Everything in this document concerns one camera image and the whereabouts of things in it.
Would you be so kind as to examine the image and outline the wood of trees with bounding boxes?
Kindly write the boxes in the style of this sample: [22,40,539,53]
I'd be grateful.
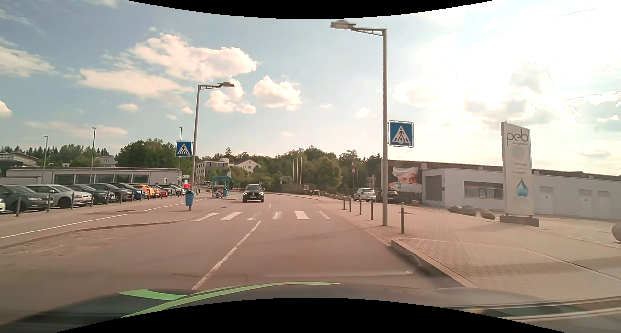
[0,138,384,194]

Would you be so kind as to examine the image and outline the dark oncoming car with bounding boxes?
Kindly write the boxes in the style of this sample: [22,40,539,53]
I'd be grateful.
[242,184,266,204]

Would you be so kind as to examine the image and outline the grey asphalt road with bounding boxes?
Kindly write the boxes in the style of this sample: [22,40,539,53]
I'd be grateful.
[0,192,466,319]

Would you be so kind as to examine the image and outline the bus shelter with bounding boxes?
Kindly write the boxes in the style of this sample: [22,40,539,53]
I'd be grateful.
[212,175,234,199]

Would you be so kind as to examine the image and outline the road markings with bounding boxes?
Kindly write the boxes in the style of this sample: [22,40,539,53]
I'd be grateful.
[0,198,332,291]

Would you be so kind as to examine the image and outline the car's own bonnet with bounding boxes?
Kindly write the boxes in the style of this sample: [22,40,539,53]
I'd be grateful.
[10,281,621,333]

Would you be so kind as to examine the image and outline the paved brick pavement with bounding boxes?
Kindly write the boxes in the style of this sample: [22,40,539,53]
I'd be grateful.
[318,196,621,302]

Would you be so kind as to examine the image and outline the tall white pylon sign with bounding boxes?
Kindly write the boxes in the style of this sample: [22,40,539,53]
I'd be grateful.
[499,122,540,227]

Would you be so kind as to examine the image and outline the low grey building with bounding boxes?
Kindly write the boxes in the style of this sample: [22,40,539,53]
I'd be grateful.
[0,166,183,187]

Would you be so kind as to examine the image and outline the white low building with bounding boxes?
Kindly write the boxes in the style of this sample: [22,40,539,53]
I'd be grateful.
[387,159,621,221]

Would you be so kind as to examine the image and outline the row of parked cars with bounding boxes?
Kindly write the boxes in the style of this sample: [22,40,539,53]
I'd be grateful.
[0,183,190,214]

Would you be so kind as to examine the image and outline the lamp post with crossing sign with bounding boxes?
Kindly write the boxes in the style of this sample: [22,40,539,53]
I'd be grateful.
[330,20,415,227]
[175,82,235,211]

